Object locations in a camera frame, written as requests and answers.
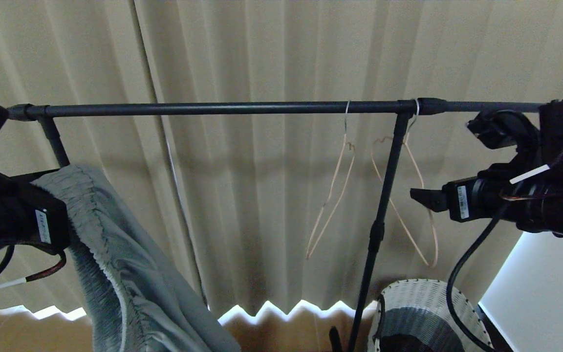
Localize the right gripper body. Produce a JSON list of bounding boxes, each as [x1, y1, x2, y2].
[[442, 169, 563, 243]]

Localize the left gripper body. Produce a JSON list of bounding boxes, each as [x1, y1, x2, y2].
[[0, 164, 71, 257]]

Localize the pink clothes hanger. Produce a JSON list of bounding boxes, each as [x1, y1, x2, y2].
[[370, 99, 439, 268], [306, 100, 356, 260]]

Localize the pale grey shorts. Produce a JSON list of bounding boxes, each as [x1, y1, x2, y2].
[[31, 164, 242, 352]]

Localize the white laundry basket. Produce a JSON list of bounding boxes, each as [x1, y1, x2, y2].
[[367, 279, 495, 352]]

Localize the black clothes rack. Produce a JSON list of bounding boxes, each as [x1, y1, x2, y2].
[[7, 98, 546, 352]]

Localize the beige curtain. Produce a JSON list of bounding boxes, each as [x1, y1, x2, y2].
[[0, 0, 563, 326]]

